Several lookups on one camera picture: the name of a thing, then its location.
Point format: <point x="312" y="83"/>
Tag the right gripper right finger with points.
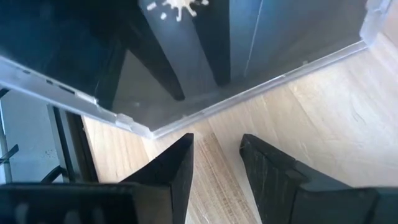
<point x="280" y="193"/>

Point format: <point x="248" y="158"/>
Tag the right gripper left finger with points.
<point x="168" y="186"/>

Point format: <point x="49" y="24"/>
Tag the black jewel case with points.
<point x="280" y="37"/>

